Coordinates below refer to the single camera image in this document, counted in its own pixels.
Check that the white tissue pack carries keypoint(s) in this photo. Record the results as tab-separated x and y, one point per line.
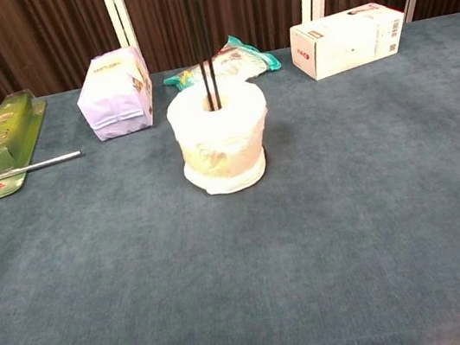
113	99

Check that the green blister pack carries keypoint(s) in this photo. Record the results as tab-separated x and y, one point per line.
8	124

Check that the teal wet wipes pack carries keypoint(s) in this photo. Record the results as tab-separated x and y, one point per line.
247	62

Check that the white toilet paper roll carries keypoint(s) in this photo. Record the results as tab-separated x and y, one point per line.
221	147

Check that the white carton box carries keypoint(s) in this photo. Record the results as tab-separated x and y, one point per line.
345	44

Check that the thin silver metal rod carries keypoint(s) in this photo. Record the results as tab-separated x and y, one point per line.
53	161

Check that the black wire stand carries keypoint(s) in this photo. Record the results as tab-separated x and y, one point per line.
194	33

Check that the blue table cloth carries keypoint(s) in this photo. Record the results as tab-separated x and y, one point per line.
245	266

